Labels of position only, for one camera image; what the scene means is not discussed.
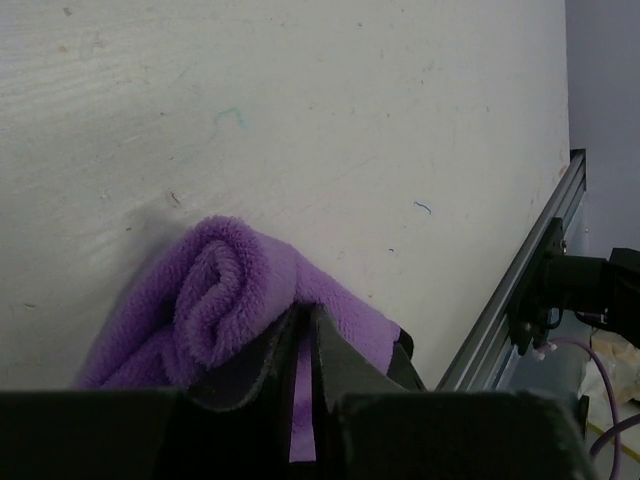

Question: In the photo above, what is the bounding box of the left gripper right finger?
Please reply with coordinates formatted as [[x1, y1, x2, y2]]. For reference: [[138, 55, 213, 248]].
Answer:
[[310, 307, 595, 479]]

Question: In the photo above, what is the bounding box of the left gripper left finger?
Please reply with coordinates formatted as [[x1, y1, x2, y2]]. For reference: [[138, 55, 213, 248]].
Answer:
[[1, 305, 300, 479]]

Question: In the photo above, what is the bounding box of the aluminium mounting rail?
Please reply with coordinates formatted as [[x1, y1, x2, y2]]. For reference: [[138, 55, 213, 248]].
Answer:
[[437, 149, 587, 391]]

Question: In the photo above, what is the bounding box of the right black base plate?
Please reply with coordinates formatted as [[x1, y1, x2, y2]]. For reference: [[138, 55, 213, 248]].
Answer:
[[506, 217, 566, 356]]

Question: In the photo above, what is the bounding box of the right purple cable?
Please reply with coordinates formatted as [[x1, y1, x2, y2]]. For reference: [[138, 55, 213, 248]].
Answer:
[[544, 337, 640, 459]]

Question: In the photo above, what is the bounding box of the dark grey towel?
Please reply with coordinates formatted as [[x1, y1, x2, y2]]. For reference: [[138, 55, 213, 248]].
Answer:
[[81, 217, 421, 478]]

